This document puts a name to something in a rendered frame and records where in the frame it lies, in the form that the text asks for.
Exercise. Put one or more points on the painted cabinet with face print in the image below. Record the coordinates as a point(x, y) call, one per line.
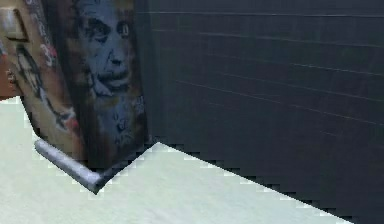
point(100, 83)

